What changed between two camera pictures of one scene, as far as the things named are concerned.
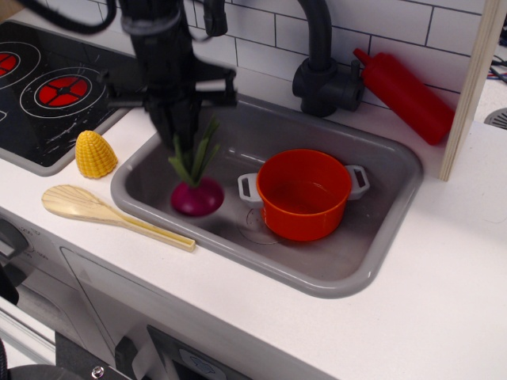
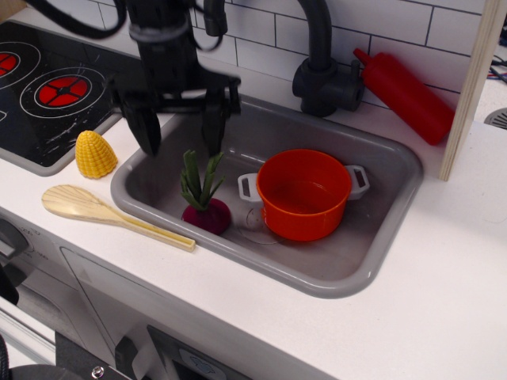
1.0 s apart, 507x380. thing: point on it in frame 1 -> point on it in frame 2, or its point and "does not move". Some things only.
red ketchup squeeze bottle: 430,116 does not move
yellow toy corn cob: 94,156 does not move
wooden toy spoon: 78,203 does not move
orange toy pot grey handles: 304,193 does not move
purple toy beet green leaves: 200,153 -> 191,181
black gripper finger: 162,118 -> 142,116
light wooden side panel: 474,77 does not move
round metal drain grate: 497,118 does not move
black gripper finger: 184,120 -> 216,108
